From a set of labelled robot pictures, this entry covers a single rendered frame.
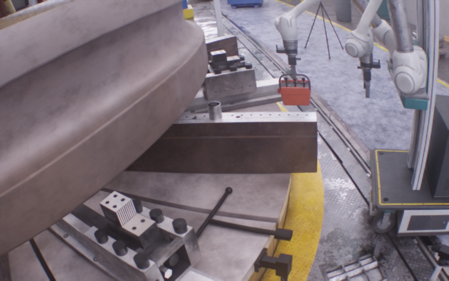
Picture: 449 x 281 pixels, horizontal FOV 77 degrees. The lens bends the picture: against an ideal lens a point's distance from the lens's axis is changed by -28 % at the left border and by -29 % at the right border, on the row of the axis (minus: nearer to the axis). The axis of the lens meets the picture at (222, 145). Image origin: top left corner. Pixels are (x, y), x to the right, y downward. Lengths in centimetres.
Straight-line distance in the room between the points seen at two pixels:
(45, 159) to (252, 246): 118
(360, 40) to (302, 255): 137
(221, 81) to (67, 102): 190
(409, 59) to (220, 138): 143
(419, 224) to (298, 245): 89
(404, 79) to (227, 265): 129
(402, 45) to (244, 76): 198
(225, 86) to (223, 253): 172
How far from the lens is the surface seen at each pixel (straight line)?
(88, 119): 167
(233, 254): 196
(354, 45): 172
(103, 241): 165
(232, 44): 461
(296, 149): 240
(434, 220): 240
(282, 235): 199
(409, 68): 164
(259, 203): 227
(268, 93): 350
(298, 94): 223
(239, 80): 329
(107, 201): 163
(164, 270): 159
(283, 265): 189
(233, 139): 241
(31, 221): 155
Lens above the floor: 174
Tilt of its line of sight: 30 degrees down
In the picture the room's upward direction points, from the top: 8 degrees counter-clockwise
